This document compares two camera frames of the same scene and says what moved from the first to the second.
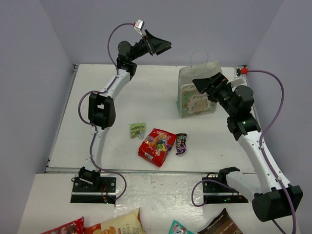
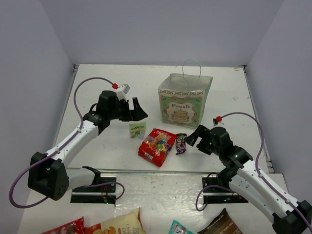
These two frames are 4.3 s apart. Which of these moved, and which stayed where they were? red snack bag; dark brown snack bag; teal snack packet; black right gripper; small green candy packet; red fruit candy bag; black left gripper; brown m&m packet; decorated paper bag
Moved: decorated paper bag; black left gripper; black right gripper
Stayed: dark brown snack bag; red snack bag; small green candy packet; teal snack packet; brown m&m packet; red fruit candy bag
